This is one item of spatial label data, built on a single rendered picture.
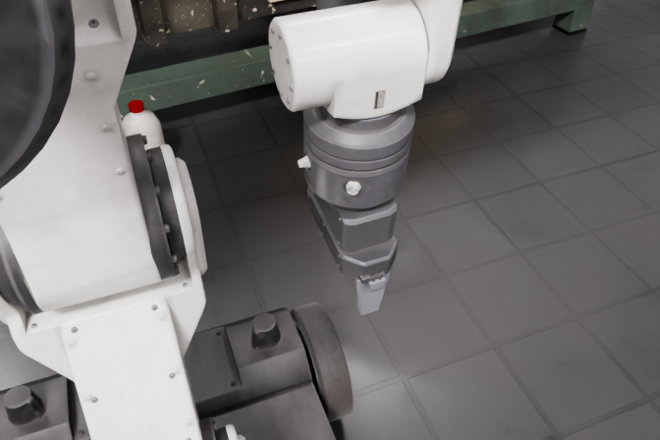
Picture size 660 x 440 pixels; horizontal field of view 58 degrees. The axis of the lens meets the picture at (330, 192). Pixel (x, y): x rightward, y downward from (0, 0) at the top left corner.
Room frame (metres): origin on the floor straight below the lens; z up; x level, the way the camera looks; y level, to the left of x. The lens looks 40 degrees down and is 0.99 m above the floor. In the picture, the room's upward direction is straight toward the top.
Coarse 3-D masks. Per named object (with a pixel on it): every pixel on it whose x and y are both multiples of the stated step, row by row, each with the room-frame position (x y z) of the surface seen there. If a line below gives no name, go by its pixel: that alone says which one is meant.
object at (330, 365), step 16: (304, 304) 0.68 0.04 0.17; (320, 304) 0.66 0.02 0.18; (304, 320) 0.62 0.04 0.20; (320, 320) 0.62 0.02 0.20; (304, 336) 0.60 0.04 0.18; (320, 336) 0.59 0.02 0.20; (336, 336) 0.59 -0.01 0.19; (320, 352) 0.56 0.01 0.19; (336, 352) 0.57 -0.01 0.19; (320, 368) 0.54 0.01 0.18; (336, 368) 0.55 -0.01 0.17; (320, 384) 0.53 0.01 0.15; (336, 384) 0.53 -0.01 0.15; (320, 400) 0.53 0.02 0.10; (336, 400) 0.52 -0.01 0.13; (352, 400) 0.52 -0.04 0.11; (336, 416) 0.51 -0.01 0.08
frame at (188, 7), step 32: (160, 0) 1.69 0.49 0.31; (192, 0) 1.73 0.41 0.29; (224, 0) 1.71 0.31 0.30; (256, 0) 1.82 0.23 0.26; (288, 0) 1.86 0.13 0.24; (480, 0) 2.01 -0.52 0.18; (512, 0) 2.01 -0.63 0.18; (544, 0) 2.04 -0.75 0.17; (576, 0) 2.10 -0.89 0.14; (160, 32) 1.62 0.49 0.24; (576, 32) 2.13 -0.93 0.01; (192, 64) 1.54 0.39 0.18; (224, 64) 1.54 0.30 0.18; (256, 64) 1.56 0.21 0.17; (128, 96) 1.39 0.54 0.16; (160, 96) 1.43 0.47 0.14; (192, 96) 1.47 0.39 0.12
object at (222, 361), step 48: (192, 336) 0.59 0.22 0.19; (240, 336) 0.58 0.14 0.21; (288, 336) 0.58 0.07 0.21; (48, 384) 0.49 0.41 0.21; (192, 384) 0.51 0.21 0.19; (240, 384) 0.51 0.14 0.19; (288, 384) 0.51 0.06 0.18; (0, 432) 0.42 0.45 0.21; (48, 432) 0.42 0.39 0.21; (240, 432) 0.44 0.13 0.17; (288, 432) 0.44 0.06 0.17
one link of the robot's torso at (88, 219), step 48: (96, 0) 0.37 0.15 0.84; (96, 48) 0.34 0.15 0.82; (96, 96) 0.35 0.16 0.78; (48, 144) 0.34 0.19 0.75; (96, 144) 0.35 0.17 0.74; (144, 144) 0.48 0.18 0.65; (0, 192) 0.33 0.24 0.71; (48, 192) 0.34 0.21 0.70; (96, 192) 0.35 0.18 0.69; (144, 192) 0.39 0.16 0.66; (0, 240) 0.34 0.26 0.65; (48, 240) 0.34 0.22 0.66; (96, 240) 0.35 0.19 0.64; (144, 240) 0.36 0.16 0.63; (0, 288) 0.33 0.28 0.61; (48, 288) 0.33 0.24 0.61; (96, 288) 0.35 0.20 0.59
